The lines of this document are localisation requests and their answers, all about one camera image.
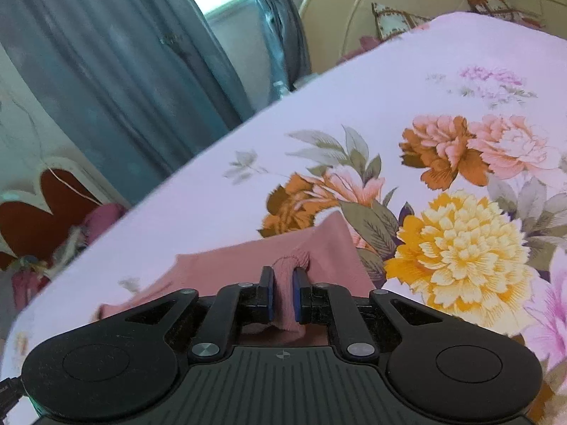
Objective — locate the brown patterned pillow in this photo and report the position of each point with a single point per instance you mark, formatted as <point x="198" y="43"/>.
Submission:
<point x="496" y="2"/>

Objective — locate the pile of clothes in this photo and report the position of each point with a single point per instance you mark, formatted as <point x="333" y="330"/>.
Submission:
<point x="88" y="234"/>

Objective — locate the grey-blue curtain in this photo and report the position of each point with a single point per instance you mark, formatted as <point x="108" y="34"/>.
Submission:
<point x="110" y="75"/>
<point x="283" y="31"/>

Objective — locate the pale patterned pillow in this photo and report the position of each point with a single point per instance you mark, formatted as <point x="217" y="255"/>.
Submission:
<point x="394" y="20"/>

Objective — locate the cream round headboard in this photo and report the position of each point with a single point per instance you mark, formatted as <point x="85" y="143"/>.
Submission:
<point x="345" y="13"/>

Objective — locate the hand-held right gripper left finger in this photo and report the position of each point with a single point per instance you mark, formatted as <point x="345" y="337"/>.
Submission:
<point x="268" y="299"/>

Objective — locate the dark pink blanket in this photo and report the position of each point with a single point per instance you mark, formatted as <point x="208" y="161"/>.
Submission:
<point x="363" y="48"/>

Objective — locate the floral bedsheet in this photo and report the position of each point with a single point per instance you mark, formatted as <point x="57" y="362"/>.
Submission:
<point x="398" y="141"/>

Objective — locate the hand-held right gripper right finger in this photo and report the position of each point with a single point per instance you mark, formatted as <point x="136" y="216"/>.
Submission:
<point x="301" y="299"/>

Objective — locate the red heart-shaped headboard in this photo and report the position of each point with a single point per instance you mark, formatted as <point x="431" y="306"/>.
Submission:
<point x="40" y="212"/>

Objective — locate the pink sweater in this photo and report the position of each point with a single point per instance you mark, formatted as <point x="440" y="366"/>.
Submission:
<point x="328" y="248"/>

